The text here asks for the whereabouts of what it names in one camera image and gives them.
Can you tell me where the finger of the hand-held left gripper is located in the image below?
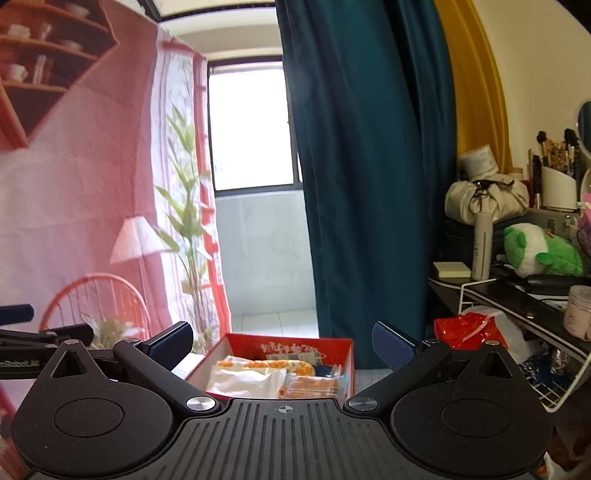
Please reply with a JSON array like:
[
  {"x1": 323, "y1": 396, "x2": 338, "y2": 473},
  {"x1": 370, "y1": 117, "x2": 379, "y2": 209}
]
[
  {"x1": 0, "y1": 324, "x2": 94, "y2": 354},
  {"x1": 0, "y1": 304, "x2": 35, "y2": 325}
]

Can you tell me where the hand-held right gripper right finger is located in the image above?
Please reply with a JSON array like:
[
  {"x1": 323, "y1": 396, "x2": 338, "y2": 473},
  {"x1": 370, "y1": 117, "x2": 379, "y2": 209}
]
[{"x1": 345, "y1": 320, "x2": 525, "y2": 414}]

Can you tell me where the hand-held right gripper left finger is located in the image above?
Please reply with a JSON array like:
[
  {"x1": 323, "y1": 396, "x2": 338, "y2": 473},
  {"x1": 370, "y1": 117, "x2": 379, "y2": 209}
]
[{"x1": 50, "y1": 320, "x2": 222, "y2": 414}]

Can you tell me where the red strawberry cardboard box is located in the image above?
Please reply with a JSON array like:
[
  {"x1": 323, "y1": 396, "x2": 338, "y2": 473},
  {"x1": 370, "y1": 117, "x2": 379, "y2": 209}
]
[{"x1": 185, "y1": 333, "x2": 355, "y2": 400}]

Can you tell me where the white plastic packet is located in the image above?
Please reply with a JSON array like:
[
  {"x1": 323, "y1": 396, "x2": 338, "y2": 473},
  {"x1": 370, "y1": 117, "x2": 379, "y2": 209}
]
[{"x1": 208, "y1": 364, "x2": 286, "y2": 398}]

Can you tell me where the clear zip bag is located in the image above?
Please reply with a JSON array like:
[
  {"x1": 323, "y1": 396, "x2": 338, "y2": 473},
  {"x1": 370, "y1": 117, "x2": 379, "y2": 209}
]
[{"x1": 278, "y1": 373, "x2": 345, "y2": 399}]

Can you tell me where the orange floral pouch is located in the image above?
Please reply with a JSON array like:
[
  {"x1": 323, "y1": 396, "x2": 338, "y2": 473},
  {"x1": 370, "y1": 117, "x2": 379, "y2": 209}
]
[{"x1": 217, "y1": 357, "x2": 319, "y2": 376}]

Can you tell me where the red plastic bag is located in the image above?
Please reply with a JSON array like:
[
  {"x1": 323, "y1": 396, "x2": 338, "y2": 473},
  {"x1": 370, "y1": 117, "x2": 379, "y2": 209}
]
[{"x1": 434, "y1": 314, "x2": 509, "y2": 352}]

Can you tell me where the pale yellow notepad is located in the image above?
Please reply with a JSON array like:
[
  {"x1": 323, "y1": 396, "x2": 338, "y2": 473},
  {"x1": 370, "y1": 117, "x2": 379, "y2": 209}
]
[{"x1": 433, "y1": 261, "x2": 471, "y2": 279}]

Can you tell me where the translucent plastic bag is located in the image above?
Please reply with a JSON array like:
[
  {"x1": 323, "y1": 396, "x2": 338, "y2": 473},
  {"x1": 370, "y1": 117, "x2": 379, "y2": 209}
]
[{"x1": 462, "y1": 305, "x2": 536, "y2": 365}]

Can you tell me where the black storage box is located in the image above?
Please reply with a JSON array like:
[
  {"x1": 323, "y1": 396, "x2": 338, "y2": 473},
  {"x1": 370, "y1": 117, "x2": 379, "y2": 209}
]
[{"x1": 444, "y1": 217, "x2": 513, "y2": 268}]

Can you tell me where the dark desk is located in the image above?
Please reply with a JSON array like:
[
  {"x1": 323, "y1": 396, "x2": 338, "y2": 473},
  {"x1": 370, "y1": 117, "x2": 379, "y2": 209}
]
[{"x1": 427, "y1": 268, "x2": 591, "y2": 356}]

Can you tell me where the white bottle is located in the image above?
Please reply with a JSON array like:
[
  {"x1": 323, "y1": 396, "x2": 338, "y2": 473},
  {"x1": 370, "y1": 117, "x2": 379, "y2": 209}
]
[{"x1": 471, "y1": 211, "x2": 494, "y2": 281}]

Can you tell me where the blue patterned pouch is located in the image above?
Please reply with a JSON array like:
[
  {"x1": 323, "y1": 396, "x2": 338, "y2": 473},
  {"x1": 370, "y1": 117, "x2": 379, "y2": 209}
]
[{"x1": 517, "y1": 360, "x2": 546, "y2": 388}]

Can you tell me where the pink printed backdrop cloth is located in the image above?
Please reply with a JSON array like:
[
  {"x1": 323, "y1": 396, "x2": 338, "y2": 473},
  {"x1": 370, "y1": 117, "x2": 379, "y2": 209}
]
[{"x1": 0, "y1": 0, "x2": 232, "y2": 416}]

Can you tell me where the black oblong device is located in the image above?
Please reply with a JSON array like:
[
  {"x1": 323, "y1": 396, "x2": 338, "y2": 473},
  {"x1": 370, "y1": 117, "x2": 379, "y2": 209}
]
[{"x1": 526, "y1": 274, "x2": 573, "y2": 294}]

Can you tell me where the green plush toy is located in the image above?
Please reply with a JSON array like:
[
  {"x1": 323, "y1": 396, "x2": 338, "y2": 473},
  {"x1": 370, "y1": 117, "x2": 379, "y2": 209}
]
[{"x1": 502, "y1": 223, "x2": 585, "y2": 278}]

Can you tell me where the blue curtain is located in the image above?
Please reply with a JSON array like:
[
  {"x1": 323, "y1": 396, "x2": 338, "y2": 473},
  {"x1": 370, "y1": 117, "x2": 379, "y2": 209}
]
[{"x1": 276, "y1": 0, "x2": 458, "y2": 370}]

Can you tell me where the pink jar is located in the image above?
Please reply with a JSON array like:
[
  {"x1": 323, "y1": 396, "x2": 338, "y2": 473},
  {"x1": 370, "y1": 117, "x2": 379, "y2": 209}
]
[{"x1": 562, "y1": 285, "x2": 591, "y2": 341}]

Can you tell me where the white printed tub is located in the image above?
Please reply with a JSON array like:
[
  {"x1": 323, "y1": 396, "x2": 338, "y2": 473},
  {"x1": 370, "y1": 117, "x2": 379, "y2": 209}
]
[{"x1": 458, "y1": 144, "x2": 499, "y2": 178}]

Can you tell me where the grey organizer box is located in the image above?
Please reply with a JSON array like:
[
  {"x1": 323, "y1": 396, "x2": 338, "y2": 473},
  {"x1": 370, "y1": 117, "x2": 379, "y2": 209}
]
[{"x1": 522, "y1": 207, "x2": 585, "y2": 245}]

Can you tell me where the window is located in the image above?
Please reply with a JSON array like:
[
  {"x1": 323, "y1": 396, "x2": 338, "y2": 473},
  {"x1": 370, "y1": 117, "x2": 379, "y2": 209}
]
[{"x1": 207, "y1": 58, "x2": 305, "y2": 192}]

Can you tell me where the white brush holder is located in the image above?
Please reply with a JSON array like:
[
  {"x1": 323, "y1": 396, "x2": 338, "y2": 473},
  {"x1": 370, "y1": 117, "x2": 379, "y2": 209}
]
[{"x1": 540, "y1": 165, "x2": 578, "y2": 209}]

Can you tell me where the pink ribboned packet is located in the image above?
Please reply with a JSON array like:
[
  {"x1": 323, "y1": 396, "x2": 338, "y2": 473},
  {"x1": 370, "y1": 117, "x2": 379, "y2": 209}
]
[{"x1": 575, "y1": 191, "x2": 591, "y2": 257}]

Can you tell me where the white brush holder cup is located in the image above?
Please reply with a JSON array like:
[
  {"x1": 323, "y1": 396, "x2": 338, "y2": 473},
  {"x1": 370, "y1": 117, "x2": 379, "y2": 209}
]
[{"x1": 529, "y1": 128, "x2": 583, "y2": 208}]

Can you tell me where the yellow curtain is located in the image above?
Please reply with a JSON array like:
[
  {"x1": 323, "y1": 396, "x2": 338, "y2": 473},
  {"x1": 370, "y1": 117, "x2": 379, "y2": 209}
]
[{"x1": 434, "y1": 0, "x2": 513, "y2": 171}]

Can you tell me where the white wire rack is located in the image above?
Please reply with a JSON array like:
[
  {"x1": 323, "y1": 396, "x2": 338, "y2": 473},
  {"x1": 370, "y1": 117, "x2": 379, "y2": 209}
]
[{"x1": 457, "y1": 279, "x2": 591, "y2": 412}]

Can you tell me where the beige drawstring bag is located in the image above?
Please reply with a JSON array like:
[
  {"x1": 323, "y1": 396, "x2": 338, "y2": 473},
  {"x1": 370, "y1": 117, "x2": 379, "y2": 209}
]
[{"x1": 444, "y1": 178, "x2": 529, "y2": 226}]

